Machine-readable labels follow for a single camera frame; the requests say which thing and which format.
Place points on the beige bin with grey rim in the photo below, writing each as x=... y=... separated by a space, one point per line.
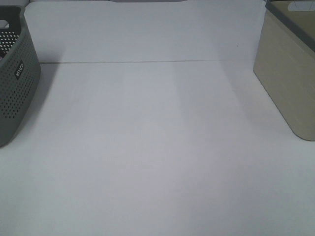
x=285 y=62

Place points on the grey perforated plastic basket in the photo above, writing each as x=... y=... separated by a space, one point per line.
x=20 y=71

